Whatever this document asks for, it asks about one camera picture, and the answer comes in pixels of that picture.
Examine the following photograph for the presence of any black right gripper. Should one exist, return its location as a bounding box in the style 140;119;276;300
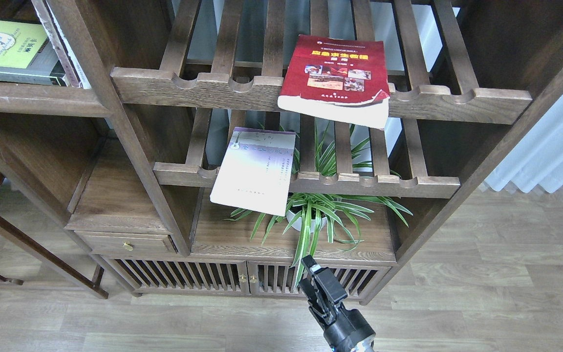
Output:
299;255;375;352

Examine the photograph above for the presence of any green grey cover book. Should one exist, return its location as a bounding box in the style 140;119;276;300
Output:
0;19;69;87

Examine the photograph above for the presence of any green spider plant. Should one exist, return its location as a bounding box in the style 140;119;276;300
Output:
224;120;414;289

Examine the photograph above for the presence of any white plant pot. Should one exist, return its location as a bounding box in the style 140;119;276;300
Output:
285;205;328;233

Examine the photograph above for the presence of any white purple cover book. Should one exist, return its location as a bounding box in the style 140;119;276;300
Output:
210;127;296;216

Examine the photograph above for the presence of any dark wooden bookshelf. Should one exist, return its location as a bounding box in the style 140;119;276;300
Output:
0;0;563;305

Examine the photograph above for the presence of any red cover book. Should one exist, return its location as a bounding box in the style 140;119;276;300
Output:
277;34;390;130

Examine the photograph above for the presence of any white curtain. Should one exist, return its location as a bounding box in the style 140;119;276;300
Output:
484;95;563;193

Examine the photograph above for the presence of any wooden furniture at left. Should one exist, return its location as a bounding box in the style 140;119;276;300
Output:
0;172;112;299

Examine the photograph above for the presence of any upright white book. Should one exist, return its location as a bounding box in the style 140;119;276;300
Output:
33;0;92;89

